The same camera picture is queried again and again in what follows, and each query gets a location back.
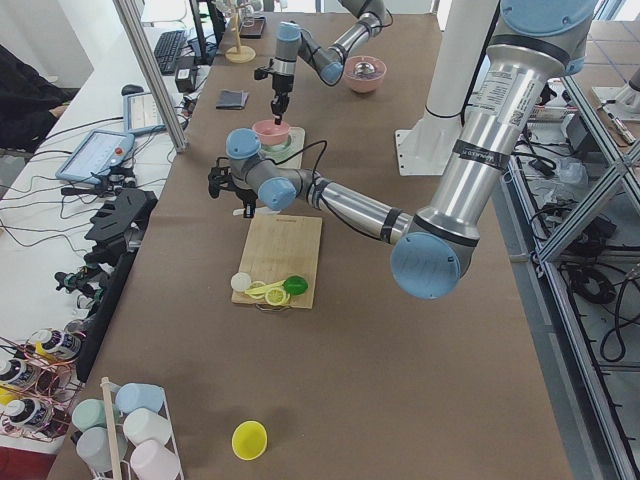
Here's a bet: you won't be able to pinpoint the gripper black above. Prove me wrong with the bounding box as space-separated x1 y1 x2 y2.
271 75 292 125
208 156 258 218

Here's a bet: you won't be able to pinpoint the small pink bowl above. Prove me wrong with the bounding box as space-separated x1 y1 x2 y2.
252 119 291 146

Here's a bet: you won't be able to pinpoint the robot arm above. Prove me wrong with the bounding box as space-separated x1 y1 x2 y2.
226 1 596 299
254 0 393 125

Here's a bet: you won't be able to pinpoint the large pink bowl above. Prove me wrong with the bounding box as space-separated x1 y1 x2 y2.
342 55 387 93

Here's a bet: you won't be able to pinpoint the stacked green bowls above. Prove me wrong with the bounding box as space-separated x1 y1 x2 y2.
261 136 292 161

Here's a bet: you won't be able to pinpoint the grey folded cloth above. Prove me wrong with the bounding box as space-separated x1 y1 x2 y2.
216 89 249 110

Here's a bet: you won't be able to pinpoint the wooden mug tree stand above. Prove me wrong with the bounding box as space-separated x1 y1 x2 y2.
214 0 258 64

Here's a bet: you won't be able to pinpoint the wooden cutting board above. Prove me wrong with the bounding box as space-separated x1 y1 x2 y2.
238 214 322 309

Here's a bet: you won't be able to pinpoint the blue teach pendant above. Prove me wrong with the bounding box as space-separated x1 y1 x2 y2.
123 92 165 136
55 129 135 184

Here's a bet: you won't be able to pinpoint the black tool stand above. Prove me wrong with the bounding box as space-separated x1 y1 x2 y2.
76 188 158 383

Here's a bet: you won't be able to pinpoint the yellow plastic knife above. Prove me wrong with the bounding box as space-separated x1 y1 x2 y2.
244 280 284 296

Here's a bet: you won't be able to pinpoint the lemon slice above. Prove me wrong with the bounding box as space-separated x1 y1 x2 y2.
264 286 290 306
245 292 265 300

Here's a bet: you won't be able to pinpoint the black keyboard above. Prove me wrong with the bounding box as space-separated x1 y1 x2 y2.
153 30 187 76

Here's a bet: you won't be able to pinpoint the green lime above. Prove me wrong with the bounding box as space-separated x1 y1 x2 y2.
282 275 309 296

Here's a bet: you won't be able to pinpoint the blue cup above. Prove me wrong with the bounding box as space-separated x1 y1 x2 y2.
115 383 164 414

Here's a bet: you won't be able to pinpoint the white cup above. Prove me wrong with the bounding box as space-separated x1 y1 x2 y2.
123 408 171 445

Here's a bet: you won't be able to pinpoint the yellow plastic cup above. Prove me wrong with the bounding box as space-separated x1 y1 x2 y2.
231 420 268 461

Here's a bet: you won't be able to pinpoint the green cup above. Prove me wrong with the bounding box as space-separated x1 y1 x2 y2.
71 399 107 432

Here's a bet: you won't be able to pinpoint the wooden cup rack pole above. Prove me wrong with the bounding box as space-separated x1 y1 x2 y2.
100 377 122 480

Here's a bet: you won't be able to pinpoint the pink cup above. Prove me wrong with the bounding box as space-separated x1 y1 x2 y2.
130 439 180 480

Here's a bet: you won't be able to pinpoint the grey cup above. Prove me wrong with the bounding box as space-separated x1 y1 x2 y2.
76 426 112 473

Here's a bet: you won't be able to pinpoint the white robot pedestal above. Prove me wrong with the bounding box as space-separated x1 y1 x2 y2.
395 0 499 176

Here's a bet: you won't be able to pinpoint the aluminium frame post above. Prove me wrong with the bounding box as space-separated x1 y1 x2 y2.
113 0 187 153

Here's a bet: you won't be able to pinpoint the copper wire bottle rack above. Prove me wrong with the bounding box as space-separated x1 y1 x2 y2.
1 328 84 442

